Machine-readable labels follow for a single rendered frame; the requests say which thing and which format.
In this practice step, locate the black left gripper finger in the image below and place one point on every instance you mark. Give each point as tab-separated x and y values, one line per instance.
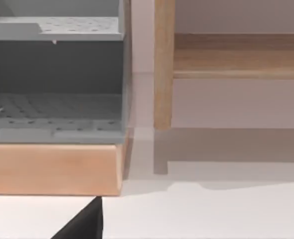
87	221

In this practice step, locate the pale wooden drawer front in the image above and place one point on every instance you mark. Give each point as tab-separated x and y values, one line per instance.
52	169

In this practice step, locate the grey pierced drawer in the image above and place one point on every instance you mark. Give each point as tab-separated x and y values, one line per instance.
54	82

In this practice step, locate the open wooden shelf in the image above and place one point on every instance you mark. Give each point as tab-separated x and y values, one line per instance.
164	62

